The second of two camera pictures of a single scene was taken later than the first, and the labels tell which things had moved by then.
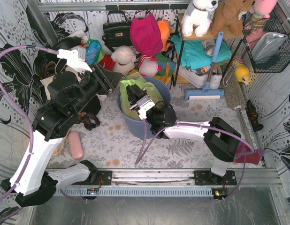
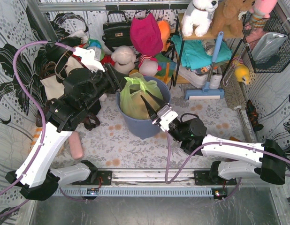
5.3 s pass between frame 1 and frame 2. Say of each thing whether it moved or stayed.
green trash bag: stayed
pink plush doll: stayed
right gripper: moved
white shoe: stayed
